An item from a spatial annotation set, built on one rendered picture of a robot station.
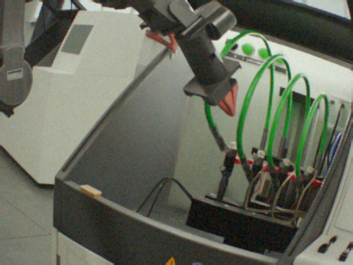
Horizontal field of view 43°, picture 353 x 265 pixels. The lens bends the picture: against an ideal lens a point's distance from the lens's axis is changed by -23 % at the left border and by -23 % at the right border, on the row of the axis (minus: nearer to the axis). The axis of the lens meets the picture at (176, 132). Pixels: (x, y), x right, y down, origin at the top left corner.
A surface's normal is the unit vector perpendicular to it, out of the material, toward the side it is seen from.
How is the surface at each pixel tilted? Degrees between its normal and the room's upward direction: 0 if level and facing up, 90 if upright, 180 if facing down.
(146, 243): 90
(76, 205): 90
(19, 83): 73
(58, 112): 90
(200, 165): 90
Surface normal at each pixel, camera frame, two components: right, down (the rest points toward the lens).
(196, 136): -0.54, 0.03
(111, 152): 0.82, 0.25
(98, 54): 0.65, 0.26
